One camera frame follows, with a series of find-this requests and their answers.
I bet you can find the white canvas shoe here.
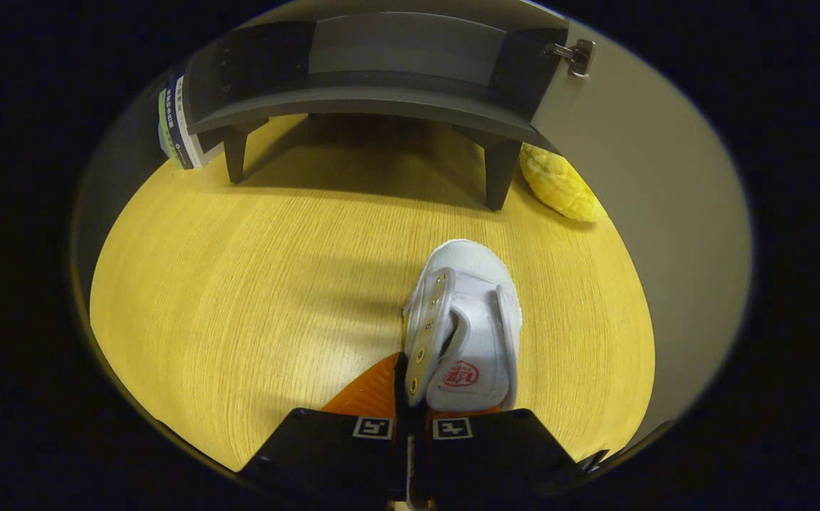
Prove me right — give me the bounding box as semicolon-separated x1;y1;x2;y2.
401;239;523;412

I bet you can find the dark blue book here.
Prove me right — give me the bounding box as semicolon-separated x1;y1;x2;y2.
165;78;198;170

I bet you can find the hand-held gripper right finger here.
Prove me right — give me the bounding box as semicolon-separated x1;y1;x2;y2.
410;405;609;508

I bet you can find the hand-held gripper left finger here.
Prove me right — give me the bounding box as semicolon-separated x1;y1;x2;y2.
238;351;411;508

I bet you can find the beige shoe cabinet door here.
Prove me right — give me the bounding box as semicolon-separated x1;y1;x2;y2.
531;18;753;448

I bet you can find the silver cabinet door hinge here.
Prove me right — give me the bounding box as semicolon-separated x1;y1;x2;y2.
545;39;595;77

